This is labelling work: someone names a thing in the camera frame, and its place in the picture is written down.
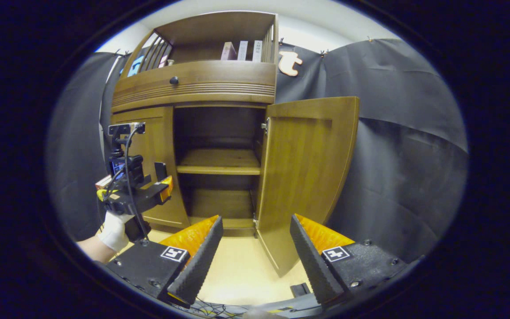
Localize wooden shoe cabinet door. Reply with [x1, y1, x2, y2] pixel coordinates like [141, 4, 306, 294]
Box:
[255, 97, 360, 277]
[111, 106, 190, 229]

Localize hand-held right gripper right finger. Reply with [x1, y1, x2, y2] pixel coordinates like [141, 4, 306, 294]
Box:
[290, 214, 415, 305]

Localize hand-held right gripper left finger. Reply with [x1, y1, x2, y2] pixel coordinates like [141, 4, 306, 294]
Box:
[104, 215, 224, 306]

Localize black backdrop cloth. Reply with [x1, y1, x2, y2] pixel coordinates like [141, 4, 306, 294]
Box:
[45, 39, 469, 265]

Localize wooden double-door shoe cabinet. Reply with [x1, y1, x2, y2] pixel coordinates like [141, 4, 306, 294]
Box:
[110, 11, 360, 277]

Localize wooden cabinet drawer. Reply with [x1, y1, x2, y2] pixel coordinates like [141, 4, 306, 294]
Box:
[112, 61, 277, 113]

